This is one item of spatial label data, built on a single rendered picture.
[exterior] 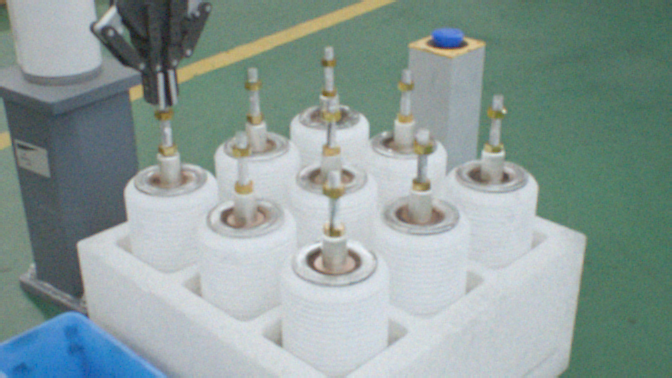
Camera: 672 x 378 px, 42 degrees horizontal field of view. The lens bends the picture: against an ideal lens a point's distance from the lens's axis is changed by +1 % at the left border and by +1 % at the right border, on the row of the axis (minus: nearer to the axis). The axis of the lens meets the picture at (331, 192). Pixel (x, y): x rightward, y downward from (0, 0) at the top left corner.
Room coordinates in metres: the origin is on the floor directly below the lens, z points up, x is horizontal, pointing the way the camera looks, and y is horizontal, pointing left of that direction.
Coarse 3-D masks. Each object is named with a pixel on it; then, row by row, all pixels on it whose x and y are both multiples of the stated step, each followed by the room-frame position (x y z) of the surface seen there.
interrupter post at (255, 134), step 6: (246, 126) 0.88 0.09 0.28; (252, 126) 0.88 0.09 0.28; (258, 126) 0.88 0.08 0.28; (264, 126) 0.89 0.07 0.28; (246, 132) 0.89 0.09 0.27; (252, 132) 0.88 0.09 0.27; (258, 132) 0.88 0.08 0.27; (264, 132) 0.89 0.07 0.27; (246, 138) 0.89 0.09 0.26; (252, 138) 0.88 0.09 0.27; (258, 138) 0.88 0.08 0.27; (264, 138) 0.88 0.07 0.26; (252, 144) 0.88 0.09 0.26; (258, 144) 0.88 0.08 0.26; (264, 144) 0.88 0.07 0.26; (252, 150) 0.88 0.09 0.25; (258, 150) 0.88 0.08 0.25
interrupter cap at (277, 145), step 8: (272, 136) 0.92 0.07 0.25; (280, 136) 0.91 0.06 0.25; (224, 144) 0.89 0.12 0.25; (232, 144) 0.89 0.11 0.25; (272, 144) 0.90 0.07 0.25; (280, 144) 0.89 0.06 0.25; (288, 144) 0.89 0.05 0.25; (224, 152) 0.88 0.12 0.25; (256, 152) 0.88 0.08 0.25; (264, 152) 0.87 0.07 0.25; (272, 152) 0.87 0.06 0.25; (280, 152) 0.87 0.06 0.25; (248, 160) 0.85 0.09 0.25; (256, 160) 0.85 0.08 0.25; (264, 160) 0.85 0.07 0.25
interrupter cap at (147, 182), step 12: (156, 168) 0.83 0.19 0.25; (192, 168) 0.83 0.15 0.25; (144, 180) 0.80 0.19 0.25; (156, 180) 0.81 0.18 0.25; (192, 180) 0.80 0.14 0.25; (204, 180) 0.80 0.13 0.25; (144, 192) 0.78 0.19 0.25; (156, 192) 0.77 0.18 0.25; (168, 192) 0.77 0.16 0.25; (180, 192) 0.77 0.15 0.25
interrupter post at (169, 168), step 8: (176, 152) 0.81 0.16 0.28; (160, 160) 0.80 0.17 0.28; (168, 160) 0.80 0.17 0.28; (176, 160) 0.80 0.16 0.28; (160, 168) 0.80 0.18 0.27; (168, 168) 0.80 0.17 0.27; (176, 168) 0.80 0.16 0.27; (160, 176) 0.80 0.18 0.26; (168, 176) 0.80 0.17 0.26; (176, 176) 0.80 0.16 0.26; (168, 184) 0.80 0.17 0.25; (176, 184) 0.80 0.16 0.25
